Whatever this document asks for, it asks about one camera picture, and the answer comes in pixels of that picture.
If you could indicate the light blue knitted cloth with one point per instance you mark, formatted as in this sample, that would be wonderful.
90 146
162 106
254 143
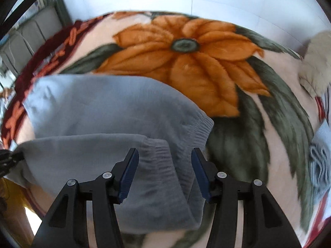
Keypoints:
320 160

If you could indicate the beige pillow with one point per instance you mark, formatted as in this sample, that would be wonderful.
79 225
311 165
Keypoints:
318 56

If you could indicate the floral plush blanket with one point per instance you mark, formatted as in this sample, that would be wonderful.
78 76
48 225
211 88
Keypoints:
201 64

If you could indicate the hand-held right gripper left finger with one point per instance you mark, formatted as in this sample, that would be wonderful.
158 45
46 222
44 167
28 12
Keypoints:
126 178

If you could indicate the grey pants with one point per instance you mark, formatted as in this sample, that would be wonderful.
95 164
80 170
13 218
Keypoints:
103 108

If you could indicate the grey radiator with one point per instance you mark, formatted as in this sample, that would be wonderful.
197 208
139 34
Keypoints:
38 25

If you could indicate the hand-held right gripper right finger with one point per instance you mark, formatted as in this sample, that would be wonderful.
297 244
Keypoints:
203 178

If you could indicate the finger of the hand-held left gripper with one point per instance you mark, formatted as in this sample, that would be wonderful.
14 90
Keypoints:
9 160

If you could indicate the red striped sheet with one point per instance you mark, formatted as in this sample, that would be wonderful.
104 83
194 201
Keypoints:
322 108

